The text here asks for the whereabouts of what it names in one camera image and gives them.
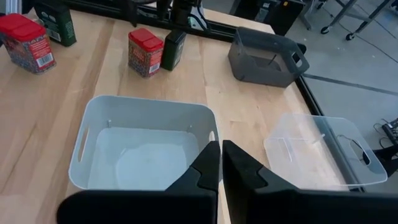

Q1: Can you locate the grey wheeled cart frame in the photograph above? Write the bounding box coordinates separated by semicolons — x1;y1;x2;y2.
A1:
306;0;398;42

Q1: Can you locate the red lid patterned spice tin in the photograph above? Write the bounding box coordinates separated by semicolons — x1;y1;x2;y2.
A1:
127;27;165;78
0;12;57;75

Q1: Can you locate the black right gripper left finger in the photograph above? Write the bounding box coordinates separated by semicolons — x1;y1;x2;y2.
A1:
57;140;221;224

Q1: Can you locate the black equipment case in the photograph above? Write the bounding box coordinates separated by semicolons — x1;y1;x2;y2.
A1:
233;0;306;37

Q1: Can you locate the white plastic storage bin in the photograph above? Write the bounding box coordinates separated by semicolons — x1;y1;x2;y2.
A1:
68;95;221;191

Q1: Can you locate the clear plastic storage bin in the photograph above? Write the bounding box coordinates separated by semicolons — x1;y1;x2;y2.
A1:
263;112;389;191

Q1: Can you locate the silver aluminium extrusion post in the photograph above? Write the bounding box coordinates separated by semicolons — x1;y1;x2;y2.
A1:
4;0;23;15

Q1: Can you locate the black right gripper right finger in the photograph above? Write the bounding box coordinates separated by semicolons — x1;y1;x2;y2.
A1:
222;139;398;224

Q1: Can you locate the black power strip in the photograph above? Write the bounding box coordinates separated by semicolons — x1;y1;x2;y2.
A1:
381;118;398;147

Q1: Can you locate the dark grey plastic storage bin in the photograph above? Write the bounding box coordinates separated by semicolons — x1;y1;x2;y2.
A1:
228;26;310;88

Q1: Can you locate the dark green black pepper tin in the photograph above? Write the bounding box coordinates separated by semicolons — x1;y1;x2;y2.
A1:
160;29;187;72
33;0;77;48

